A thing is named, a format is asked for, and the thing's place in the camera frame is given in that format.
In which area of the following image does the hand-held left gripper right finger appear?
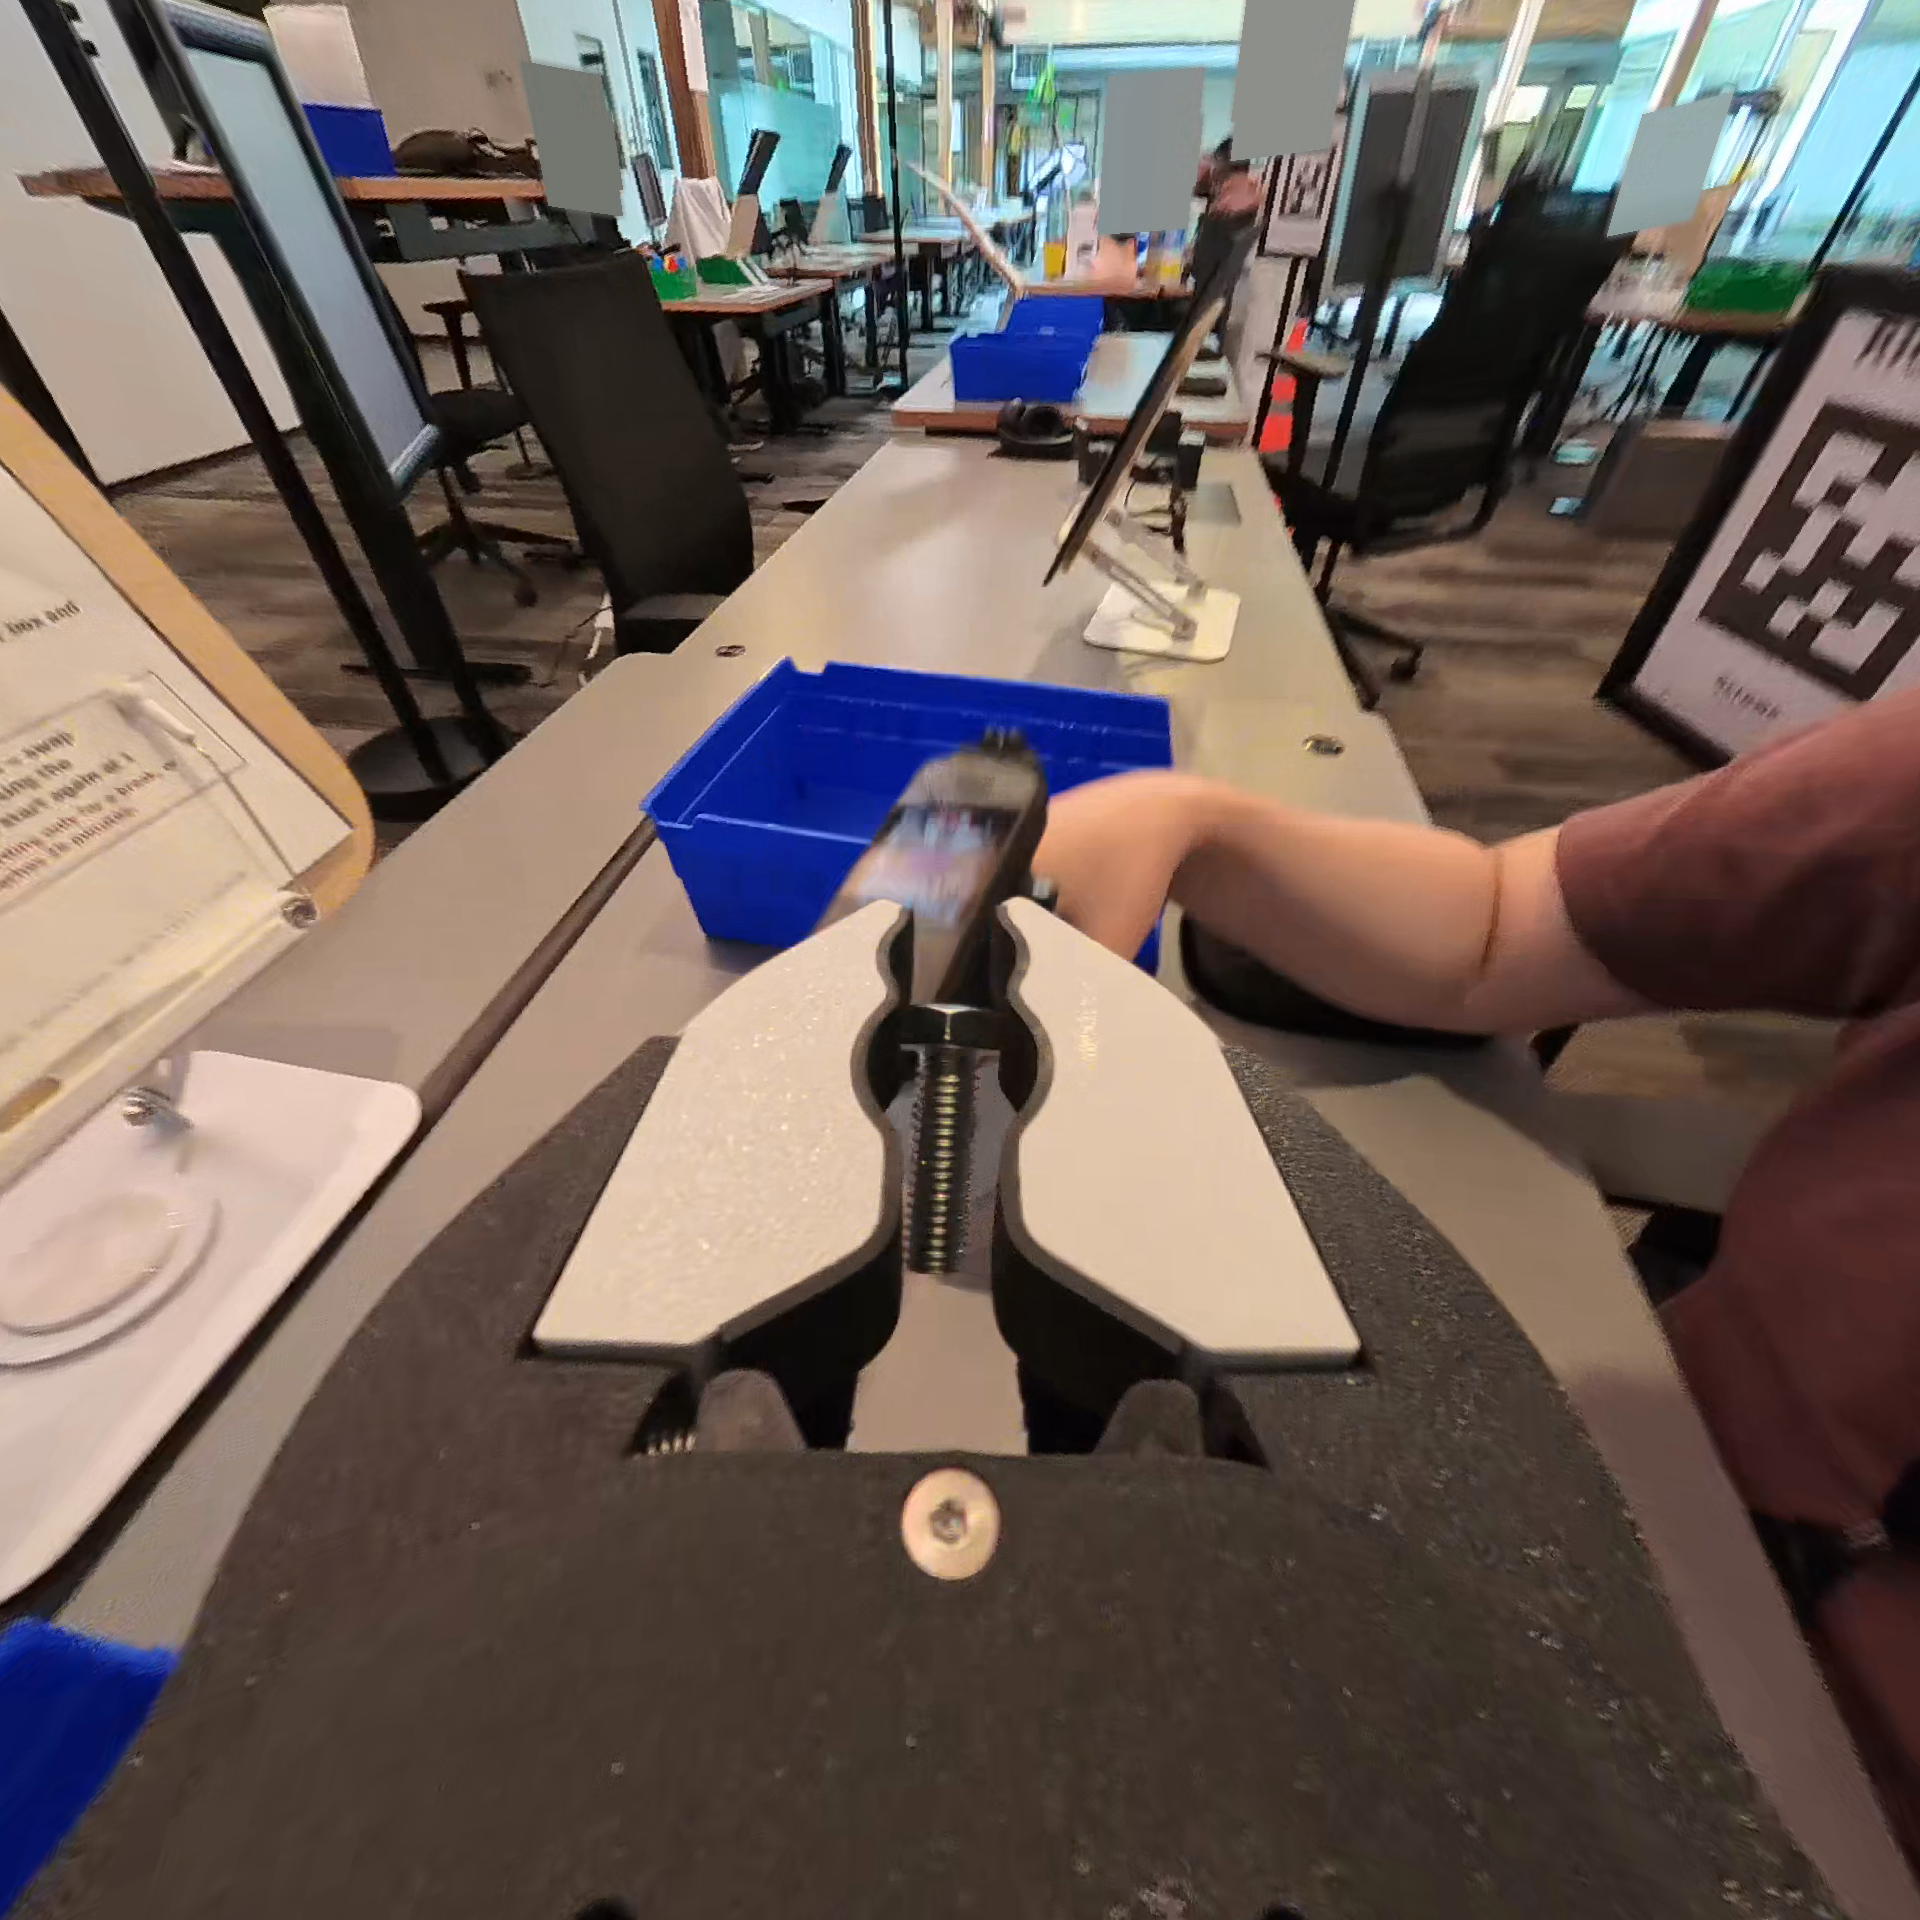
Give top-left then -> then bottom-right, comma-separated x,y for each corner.
988,898 -> 1364,1454

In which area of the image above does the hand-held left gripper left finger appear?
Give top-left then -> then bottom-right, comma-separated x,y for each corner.
532,898 -> 914,1454

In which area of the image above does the blue plastic bin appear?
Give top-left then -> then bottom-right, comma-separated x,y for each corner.
0,1618 -> 181,1899
949,297 -> 1107,405
642,658 -> 1175,969

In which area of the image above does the steel hex bolt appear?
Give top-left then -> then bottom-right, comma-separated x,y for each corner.
905,1046 -> 978,1278

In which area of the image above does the person's right hand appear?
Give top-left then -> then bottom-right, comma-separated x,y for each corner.
1033,772 -> 1260,966

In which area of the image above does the black chair armrest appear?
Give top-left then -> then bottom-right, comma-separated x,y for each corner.
1176,915 -> 1504,1050

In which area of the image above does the white stand base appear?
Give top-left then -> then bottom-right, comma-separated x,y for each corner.
0,1046 -> 426,1599
1082,576 -> 1244,662

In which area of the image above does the wooden document board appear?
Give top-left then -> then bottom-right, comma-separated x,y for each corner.
1042,216 -> 1264,586

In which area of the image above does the black office chair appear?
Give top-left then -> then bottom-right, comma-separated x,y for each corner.
458,254 -> 758,654
420,293 -> 580,603
1260,180 -> 1628,708

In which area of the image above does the small marker sign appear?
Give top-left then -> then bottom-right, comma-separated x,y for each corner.
1260,150 -> 1345,259

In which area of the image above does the instruction sheet on stand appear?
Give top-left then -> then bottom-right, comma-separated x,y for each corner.
0,380 -> 379,1143

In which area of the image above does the white instruction sheet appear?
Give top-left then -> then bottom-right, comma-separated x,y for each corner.
0,464 -> 356,1112

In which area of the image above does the grey trash can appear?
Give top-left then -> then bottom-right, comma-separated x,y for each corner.
1582,418 -> 1744,542

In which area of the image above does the framed board on black stand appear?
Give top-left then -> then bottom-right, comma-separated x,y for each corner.
17,0 -> 519,825

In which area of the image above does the framed marker sign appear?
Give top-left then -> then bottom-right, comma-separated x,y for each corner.
1598,267 -> 1920,768

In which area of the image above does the blue storage box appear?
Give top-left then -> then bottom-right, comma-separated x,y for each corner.
300,101 -> 399,180

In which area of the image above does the wooden top desk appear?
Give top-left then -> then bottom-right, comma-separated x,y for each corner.
18,165 -> 548,259

